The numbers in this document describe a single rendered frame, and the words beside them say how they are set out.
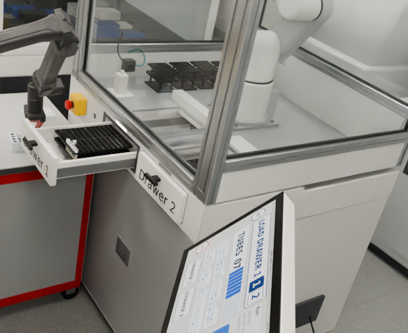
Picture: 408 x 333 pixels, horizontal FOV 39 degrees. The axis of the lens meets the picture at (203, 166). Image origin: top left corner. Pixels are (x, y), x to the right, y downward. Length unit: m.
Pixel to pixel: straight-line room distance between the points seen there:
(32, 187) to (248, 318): 1.34
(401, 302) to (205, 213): 1.77
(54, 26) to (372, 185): 1.31
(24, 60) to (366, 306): 2.07
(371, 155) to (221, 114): 0.76
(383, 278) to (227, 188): 1.82
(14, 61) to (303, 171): 1.45
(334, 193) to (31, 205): 1.13
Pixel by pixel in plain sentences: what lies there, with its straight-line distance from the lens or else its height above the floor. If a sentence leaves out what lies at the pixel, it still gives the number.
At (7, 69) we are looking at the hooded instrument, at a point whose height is 0.84.
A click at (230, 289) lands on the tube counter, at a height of 1.10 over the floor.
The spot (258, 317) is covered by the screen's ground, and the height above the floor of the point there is 1.16.
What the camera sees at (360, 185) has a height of 0.89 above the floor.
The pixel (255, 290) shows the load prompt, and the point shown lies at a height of 1.15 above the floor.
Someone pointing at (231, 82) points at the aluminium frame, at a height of 1.33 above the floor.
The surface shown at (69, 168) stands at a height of 0.87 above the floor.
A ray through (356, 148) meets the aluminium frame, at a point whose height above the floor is 1.06.
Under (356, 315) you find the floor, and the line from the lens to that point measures 3.07.
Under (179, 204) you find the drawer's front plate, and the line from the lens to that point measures 1.80.
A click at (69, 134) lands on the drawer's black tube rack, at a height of 0.90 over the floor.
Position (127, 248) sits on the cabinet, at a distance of 2.21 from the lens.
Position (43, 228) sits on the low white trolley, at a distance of 2.37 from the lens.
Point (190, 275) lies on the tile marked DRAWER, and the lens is 1.36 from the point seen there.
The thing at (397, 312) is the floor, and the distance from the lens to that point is 3.21.
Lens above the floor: 1.85
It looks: 28 degrees down
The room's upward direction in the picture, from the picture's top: 13 degrees clockwise
